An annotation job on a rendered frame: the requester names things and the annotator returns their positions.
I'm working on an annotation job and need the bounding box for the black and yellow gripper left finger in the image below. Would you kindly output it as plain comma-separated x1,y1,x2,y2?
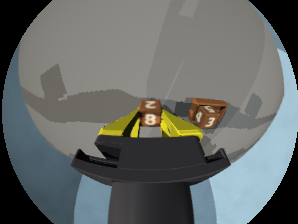
98,108,140,137

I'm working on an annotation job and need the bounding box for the brown cube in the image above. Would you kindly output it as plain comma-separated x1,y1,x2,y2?
139,100,162,127
194,105,220,129

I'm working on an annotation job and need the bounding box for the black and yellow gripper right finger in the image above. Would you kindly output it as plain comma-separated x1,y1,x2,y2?
161,108,203,141

